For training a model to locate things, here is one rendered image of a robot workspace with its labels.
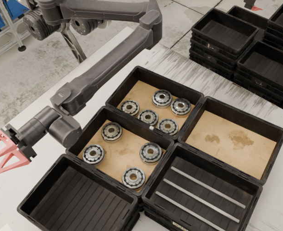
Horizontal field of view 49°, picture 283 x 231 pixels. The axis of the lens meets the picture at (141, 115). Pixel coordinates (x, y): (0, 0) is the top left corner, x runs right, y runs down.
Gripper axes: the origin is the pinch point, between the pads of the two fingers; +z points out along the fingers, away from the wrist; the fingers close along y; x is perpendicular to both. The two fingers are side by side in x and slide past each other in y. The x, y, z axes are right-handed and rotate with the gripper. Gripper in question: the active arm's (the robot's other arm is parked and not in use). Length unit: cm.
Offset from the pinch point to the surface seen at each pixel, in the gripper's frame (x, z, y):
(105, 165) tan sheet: 6, -32, 62
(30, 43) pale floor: 196, -101, 143
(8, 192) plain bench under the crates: 39, 5, 75
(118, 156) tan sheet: 5, -40, 62
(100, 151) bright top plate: 12, -35, 59
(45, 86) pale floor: 140, -74, 143
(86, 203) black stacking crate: 0, -14, 62
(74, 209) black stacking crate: 2, -9, 62
